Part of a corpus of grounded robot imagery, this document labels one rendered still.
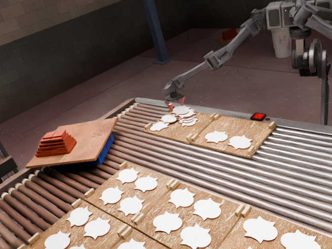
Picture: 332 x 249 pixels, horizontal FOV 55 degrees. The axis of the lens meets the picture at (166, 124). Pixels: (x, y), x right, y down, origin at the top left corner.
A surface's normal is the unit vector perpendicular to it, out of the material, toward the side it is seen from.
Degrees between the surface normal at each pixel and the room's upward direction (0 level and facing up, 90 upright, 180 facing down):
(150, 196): 0
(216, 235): 0
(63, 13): 90
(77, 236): 0
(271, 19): 90
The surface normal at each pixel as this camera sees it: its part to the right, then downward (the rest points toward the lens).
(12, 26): 0.65, 0.22
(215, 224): -0.25, -0.84
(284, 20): -0.45, 0.53
